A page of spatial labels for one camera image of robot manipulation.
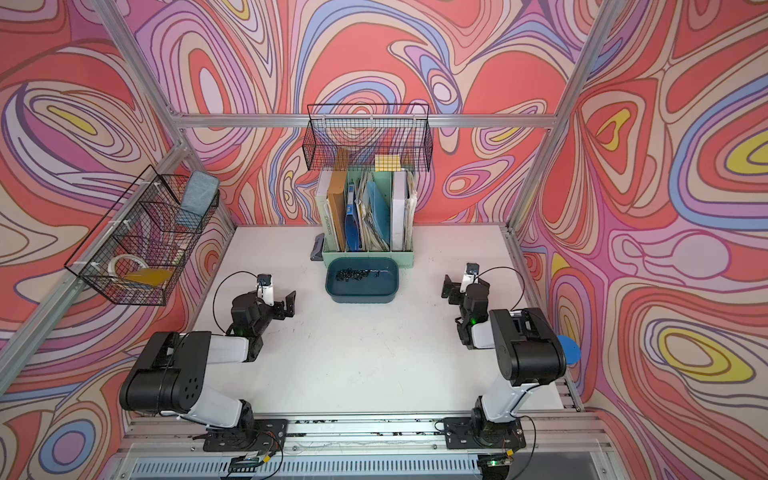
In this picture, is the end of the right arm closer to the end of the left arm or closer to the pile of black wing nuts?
the pile of black wing nuts

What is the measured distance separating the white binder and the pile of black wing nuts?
132 mm

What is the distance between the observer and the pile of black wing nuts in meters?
1.06

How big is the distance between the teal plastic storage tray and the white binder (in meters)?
0.08

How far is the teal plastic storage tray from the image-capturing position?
101 centimetres

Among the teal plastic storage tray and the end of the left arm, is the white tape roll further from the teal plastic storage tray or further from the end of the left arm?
the teal plastic storage tray

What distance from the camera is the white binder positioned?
951 millimetres
